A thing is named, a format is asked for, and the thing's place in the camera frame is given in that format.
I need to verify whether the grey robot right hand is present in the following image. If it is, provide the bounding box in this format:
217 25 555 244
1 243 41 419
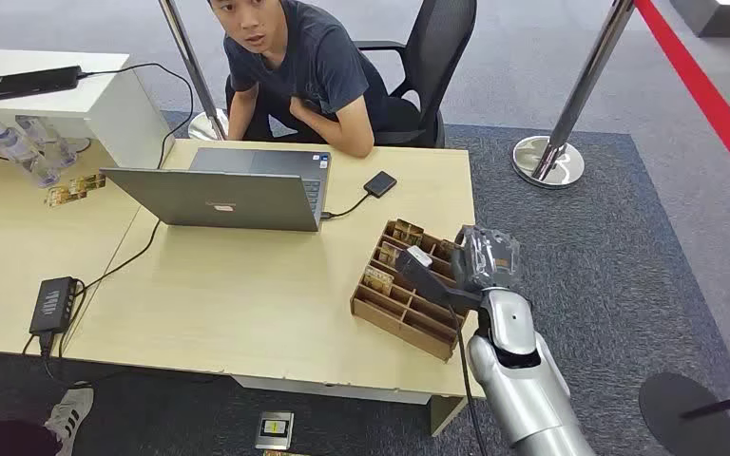
451 225 523 294

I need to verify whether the patterned card in box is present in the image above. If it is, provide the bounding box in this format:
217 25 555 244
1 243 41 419
393 221 426 247
377 242 403 268
362 266 395 295

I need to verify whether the wooden compartment card box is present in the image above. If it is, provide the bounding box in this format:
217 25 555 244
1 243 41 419
350 218 474 363

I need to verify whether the person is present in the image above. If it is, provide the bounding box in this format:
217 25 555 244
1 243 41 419
207 0 423 160

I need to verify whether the dark grey area rug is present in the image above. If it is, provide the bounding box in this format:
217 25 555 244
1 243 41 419
0 110 730 456

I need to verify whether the black external drive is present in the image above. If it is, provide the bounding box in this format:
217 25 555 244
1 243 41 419
363 170 398 200

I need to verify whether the black mesh office chair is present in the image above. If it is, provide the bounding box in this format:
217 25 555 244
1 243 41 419
352 0 478 150

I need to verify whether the black stanchion base with pole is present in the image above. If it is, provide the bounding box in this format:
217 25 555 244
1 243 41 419
639 372 730 456

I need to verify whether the grey laptop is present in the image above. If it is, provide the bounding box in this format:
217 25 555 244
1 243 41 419
100 146 334 234

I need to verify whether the red barrier belt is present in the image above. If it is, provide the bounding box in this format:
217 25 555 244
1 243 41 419
633 0 730 209

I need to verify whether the small silver device with screen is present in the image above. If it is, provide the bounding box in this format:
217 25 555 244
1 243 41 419
254 411 296 452

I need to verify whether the grey platform block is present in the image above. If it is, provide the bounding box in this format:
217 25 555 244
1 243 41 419
669 0 730 40

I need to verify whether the white cabinet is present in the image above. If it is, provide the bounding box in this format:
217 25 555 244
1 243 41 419
0 48 175 170

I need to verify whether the black power hub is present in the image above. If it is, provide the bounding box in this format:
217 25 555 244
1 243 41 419
29 275 81 336

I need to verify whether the white and grey sneaker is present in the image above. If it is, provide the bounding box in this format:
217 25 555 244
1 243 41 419
44 386 96 456

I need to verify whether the clear plastic water bottle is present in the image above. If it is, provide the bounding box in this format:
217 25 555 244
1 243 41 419
15 115 81 170
0 121 62 189

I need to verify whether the black smartphone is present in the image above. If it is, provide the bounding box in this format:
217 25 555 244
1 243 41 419
0 65 84 102

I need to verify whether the dark trouser leg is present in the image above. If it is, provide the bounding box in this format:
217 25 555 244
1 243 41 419
0 419 62 456

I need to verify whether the black wrist camera with pale box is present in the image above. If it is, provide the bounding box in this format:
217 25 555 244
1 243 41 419
394 245 484 314

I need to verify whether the black cable along robot arm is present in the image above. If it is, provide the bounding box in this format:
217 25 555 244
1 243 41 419
449 305 489 456

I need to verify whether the black drive cable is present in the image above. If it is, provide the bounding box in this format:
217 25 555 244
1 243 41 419
320 191 373 220

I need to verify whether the chrome stanchion post with base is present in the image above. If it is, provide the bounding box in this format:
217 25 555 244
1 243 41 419
158 0 231 143
511 0 637 190

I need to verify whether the white desk frame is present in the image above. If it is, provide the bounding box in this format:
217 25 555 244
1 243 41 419
231 374 469 438

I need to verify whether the black phone charging cable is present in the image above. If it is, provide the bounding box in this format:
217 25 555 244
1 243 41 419
78 62 196 170

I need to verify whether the black laptop power cable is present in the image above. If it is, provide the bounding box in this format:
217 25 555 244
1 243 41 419
75 218 163 297

